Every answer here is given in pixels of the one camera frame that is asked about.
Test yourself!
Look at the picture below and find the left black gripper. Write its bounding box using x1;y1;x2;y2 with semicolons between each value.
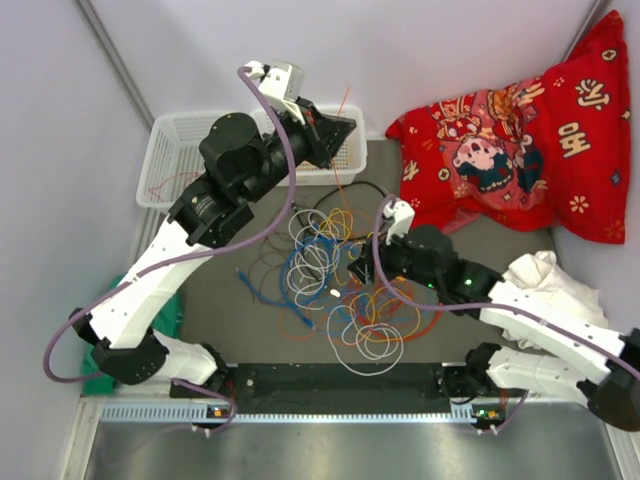
242;98;356;205

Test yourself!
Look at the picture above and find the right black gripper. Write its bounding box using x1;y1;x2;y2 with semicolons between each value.
348;222;440;291

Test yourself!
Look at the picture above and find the yellow cable bundle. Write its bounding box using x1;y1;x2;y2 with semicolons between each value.
319;207;416;326

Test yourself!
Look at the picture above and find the thin red wire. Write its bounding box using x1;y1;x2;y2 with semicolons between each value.
148;172;201;202

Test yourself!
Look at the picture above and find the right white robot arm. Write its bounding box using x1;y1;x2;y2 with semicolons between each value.
348;226;639;432

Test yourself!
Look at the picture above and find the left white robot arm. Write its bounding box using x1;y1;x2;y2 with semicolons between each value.
74;99;357;397

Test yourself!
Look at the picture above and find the right white plastic basket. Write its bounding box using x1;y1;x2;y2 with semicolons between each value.
249;104;368;188

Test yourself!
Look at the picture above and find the white plastic basket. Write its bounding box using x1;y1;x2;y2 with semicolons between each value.
249;104;368;188
136;110;223;212

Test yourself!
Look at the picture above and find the white cloth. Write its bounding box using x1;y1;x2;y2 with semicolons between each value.
502;250;610;329

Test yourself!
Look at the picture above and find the left white plastic basket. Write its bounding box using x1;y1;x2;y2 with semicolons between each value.
136;110;223;212

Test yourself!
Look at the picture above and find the red printed pillow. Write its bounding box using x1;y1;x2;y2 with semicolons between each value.
386;11;631;244

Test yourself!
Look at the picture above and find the green cloth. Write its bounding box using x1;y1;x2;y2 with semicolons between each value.
81;274;184;396

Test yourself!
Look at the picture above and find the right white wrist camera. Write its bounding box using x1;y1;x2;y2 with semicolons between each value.
382;198;415;245

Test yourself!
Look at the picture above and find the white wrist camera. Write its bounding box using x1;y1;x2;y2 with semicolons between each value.
382;198;415;245
240;60;305;123

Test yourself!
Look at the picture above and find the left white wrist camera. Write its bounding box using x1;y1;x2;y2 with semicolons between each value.
240;60;305;123

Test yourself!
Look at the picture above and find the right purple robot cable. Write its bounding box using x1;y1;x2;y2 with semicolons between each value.
372;194;640;435

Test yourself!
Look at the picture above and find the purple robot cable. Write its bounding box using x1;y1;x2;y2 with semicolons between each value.
372;194;640;435
42;67;297;436

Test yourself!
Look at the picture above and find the white coiled cable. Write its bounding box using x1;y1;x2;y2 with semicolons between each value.
287;209;344;311
325;299;405;376

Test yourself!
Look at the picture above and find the brown thin cable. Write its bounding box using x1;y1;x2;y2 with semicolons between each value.
247;234;291;301

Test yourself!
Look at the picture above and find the grey slotted cable duct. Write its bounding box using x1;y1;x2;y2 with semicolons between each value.
100;402;505;427

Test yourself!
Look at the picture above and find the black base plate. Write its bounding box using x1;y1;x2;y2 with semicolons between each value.
209;363;501;414

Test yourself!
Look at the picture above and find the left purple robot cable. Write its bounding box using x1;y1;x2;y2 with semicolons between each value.
42;67;297;436

